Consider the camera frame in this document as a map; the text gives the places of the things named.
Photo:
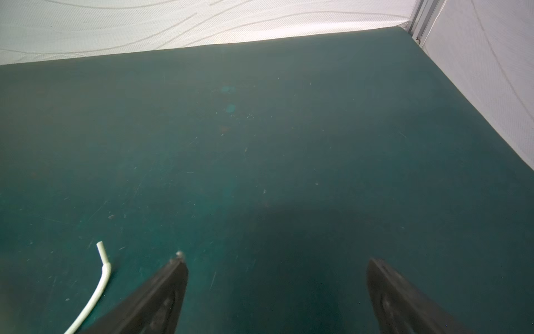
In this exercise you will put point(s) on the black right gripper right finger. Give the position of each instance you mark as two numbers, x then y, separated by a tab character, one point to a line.
400	307

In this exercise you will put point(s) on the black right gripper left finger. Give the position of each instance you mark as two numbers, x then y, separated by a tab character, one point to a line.
154	307

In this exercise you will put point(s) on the white shoelace of shoe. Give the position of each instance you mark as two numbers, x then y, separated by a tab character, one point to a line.
98	292

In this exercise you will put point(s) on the green dark table mat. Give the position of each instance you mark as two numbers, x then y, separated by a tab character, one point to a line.
279	168

